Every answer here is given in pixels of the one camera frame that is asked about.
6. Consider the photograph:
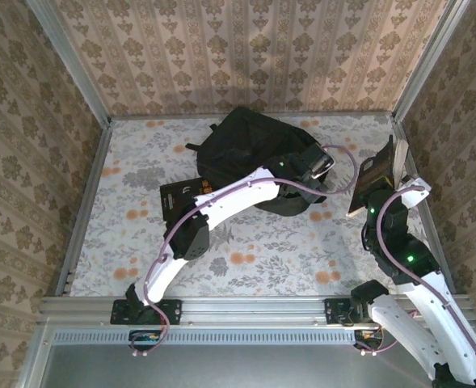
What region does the dark brown paperback with barcode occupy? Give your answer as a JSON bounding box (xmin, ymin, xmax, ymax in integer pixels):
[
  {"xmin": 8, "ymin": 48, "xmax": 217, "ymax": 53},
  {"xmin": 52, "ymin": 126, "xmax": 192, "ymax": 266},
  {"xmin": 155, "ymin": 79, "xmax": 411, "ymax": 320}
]
[{"xmin": 347, "ymin": 134, "xmax": 409, "ymax": 220}]

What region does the black fabric backpack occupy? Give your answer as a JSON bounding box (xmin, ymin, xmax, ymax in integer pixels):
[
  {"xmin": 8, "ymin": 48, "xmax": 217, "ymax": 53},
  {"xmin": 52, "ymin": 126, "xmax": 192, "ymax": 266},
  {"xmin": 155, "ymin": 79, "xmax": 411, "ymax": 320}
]
[{"xmin": 185, "ymin": 106, "xmax": 332, "ymax": 216}]

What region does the black book with yellow characters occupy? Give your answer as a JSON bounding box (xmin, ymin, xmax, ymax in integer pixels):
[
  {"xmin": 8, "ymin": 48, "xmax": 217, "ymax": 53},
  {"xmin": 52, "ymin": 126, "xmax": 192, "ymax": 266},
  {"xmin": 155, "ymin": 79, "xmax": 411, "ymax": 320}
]
[{"xmin": 158, "ymin": 176, "xmax": 215, "ymax": 224}]

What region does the floral printed tablecloth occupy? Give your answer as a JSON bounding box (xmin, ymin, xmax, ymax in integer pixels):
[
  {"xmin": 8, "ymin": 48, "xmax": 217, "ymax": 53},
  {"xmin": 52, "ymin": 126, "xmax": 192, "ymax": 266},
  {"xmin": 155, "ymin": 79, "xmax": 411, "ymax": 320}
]
[{"xmin": 68, "ymin": 115, "xmax": 445, "ymax": 298}]

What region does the grey metal panel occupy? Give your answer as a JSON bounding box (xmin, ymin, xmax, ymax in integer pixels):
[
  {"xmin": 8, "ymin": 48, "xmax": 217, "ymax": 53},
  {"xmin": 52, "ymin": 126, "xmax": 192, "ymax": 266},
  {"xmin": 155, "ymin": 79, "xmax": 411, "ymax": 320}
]
[{"xmin": 17, "ymin": 327, "xmax": 476, "ymax": 388}]

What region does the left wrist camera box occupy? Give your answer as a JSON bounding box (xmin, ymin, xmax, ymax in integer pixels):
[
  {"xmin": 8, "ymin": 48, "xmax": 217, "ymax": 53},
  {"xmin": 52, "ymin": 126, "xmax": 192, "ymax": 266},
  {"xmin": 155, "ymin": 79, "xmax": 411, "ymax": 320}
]
[{"xmin": 300, "ymin": 144, "xmax": 336, "ymax": 179}]

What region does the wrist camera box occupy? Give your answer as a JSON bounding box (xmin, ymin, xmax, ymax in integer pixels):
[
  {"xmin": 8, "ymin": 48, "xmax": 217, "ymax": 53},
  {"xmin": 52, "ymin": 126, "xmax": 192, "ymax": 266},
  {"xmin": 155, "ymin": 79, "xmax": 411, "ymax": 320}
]
[
  {"xmin": 300, "ymin": 144, "xmax": 336, "ymax": 179},
  {"xmin": 394, "ymin": 176, "xmax": 432, "ymax": 208}
]

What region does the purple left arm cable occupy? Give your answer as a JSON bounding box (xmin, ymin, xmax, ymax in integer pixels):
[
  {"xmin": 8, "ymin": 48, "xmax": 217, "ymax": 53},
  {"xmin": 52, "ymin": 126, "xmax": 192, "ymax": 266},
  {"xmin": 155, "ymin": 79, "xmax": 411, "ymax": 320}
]
[{"xmin": 131, "ymin": 144, "xmax": 360, "ymax": 357}]

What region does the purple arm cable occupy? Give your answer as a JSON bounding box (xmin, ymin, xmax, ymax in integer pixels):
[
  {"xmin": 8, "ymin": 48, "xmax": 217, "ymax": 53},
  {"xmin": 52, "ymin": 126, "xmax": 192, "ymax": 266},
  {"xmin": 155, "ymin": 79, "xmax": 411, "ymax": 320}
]
[
  {"xmin": 360, "ymin": 186, "xmax": 476, "ymax": 381},
  {"xmin": 131, "ymin": 144, "xmax": 360, "ymax": 357}
]

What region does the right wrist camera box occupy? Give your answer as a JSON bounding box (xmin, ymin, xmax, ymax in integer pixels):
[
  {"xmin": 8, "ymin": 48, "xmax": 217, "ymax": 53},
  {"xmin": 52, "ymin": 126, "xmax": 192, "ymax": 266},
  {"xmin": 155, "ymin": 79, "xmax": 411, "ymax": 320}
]
[{"xmin": 394, "ymin": 176, "xmax": 432, "ymax": 208}]

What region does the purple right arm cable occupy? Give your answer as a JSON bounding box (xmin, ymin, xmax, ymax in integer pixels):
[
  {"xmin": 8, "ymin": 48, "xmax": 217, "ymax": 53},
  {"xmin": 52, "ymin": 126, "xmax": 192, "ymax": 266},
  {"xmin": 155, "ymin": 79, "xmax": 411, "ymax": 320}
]
[{"xmin": 360, "ymin": 186, "xmax": 476, "ymax": 381}]

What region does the aluminium side rail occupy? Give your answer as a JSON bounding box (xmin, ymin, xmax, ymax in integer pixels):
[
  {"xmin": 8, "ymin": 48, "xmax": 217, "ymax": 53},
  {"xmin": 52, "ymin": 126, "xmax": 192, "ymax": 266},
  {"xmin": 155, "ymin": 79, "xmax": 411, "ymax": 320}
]
[
  {"xmin": 390, "ymin": 115, "xmax": 457, "ymax": 296},
  {"xmin": 55, "ymin": 119, "xmax": 113, "ymax": 298}
]

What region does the aluminium frame post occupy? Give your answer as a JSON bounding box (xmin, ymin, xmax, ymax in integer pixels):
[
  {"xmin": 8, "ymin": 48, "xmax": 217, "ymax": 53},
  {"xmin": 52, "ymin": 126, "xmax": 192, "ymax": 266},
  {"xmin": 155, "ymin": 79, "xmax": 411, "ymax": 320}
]
[
  {"xmin": 390, "ymin": 0, "xmax": 471, "ymax": 124},
  {"xmin": 26, "ymin": 0, "xmax": 114, "ymax": 127}
]

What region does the aluminium front frame rail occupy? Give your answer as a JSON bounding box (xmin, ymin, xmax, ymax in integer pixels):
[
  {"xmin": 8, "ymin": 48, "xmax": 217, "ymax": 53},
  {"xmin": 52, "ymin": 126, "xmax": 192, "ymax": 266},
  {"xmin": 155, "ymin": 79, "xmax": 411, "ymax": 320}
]
[{"xmin": 39, "ymin": 294, "xmax": 475, "ymax": 329}]

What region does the grey slotted cable duct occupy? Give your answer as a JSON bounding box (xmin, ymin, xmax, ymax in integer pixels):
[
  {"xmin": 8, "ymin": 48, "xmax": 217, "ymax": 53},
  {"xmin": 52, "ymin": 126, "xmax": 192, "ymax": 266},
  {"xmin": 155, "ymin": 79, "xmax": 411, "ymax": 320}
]
[{"xmin": 53, "ymin": 331, "xmax": 360, "ymax": 347}]

